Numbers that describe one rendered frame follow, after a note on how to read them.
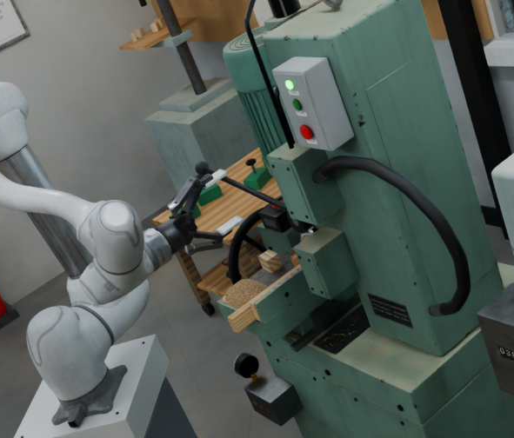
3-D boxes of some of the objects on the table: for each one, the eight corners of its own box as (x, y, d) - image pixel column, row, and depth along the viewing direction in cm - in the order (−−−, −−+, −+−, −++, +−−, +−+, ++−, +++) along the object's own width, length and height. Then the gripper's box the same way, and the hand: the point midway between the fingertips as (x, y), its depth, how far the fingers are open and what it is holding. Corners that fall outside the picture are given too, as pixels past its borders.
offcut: (263, 268, 220) (257, 255, 218) (274, 262, 221) (269, 248, 220) (271, 274, 216) (266, 261, 215) (283, 266, 217) (277, 254, 216)
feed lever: (338, 230, 183) (211, 176, 219) (332, 207, 180) (203, 155, 216) (322, 243, 181) (195, 186, 217) (315, 219, 178) (188, 165, 213)
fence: (436, 189, 223) (430, 170, 221) (441, 189, 222) (435, 171, 220) (261, 321, 198) (252, 302, 196) (264, 323, 197) (257, 304, 195)
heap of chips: (247, 280, 218) (242, 268, 216) (280, 293, 206) (275, 280, 205) (219, 300, 214) (214, 288, 212) (251, 315, 203) (246, 301, 201)
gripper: (188, 288, 206) (256, 241, 215) (152, 202, 193) (226, 155, 202) (170, 278, 212) (238, 231, 221) (135, 194, 199) (208, 148, 208)
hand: (229, 197), depth 211 cm, fingers open, 13 cm apart
